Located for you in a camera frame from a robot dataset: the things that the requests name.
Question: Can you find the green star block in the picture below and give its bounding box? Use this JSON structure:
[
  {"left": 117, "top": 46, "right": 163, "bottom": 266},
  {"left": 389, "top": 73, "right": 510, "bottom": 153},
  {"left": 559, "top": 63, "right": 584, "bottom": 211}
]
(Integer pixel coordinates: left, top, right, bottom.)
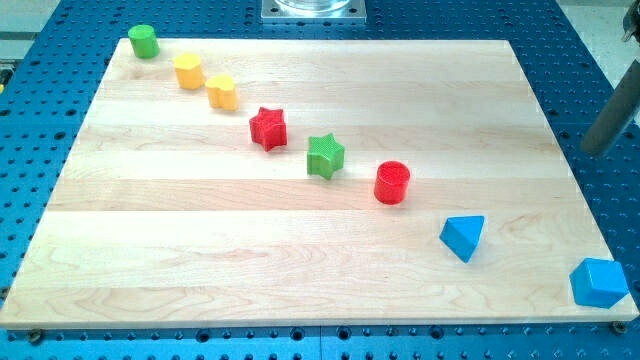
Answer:
[{"left": 306, "top": 133, "right": 345, "bottom": 180}]

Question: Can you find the red cylinder block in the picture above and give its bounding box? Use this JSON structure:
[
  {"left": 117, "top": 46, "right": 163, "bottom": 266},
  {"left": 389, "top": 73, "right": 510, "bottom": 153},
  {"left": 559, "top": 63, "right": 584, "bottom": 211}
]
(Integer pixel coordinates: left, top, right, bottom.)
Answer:
[{"left": 374, "top": 161, "right": 410, "bottom": 205}]

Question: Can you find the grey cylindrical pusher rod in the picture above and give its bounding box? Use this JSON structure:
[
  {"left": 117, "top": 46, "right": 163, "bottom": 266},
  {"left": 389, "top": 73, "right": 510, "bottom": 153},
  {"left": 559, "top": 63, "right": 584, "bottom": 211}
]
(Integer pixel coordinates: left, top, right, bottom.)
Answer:
[{"left": 580, "top": 60, "right": 639, "bottom": 157}]

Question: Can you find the blue cube block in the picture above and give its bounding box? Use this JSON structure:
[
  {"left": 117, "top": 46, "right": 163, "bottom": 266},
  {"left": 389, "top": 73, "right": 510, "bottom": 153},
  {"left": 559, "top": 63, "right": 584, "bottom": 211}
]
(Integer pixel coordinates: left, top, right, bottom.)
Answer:
[{"left": 569, "top": 258, "right": 629, "bottom": 309}]

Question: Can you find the wooden board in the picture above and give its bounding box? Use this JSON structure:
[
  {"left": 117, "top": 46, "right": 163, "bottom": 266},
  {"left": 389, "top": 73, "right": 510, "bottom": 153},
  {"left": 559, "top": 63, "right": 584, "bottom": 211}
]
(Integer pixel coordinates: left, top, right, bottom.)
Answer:
[{"left": 1, "top": 39, "right": 638, "bottom": 329}]

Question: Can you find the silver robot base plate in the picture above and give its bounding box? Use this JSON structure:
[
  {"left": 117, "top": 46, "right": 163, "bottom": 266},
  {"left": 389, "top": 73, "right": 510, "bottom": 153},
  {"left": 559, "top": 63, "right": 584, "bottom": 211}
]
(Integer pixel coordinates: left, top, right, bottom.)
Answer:
[{"left": 260, "top": 0, "right": 367, "bottom": 24}]

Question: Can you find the blue triangle block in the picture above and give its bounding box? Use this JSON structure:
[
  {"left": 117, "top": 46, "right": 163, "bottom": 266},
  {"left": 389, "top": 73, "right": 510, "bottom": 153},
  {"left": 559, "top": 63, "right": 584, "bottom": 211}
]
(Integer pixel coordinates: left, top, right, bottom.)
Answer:
[{"left": 439, "top": 215, "right": 485, "bottom": 263}]

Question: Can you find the yellow pentagon block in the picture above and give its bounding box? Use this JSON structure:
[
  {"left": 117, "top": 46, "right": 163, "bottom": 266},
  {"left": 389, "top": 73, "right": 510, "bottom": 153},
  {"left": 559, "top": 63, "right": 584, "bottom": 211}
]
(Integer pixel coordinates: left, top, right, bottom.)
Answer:
[{"left": 173, "top": 53, "right": 205, "bottom": 90}]

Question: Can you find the green cylinder block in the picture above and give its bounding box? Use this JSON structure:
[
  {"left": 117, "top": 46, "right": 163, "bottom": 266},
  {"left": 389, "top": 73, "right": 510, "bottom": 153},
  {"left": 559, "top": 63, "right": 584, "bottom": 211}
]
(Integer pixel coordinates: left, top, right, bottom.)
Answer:
[{"left": 127, "top": 24, "right": 160, "bottom": 59}]

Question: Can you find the yellow heart block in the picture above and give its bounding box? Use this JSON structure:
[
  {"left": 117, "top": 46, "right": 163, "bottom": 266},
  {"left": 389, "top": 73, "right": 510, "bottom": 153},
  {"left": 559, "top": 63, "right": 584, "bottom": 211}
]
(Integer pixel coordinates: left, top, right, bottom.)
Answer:
[{"left": 205, "top": 74, "right": 239, "bottom": 111}]

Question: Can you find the red star block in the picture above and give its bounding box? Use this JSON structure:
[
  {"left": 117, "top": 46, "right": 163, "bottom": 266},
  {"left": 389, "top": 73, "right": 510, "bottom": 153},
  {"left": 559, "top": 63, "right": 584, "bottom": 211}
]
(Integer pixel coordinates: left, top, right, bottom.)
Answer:
[{"left": 249, "top": 107, "right": 288, "bottom": 152}]

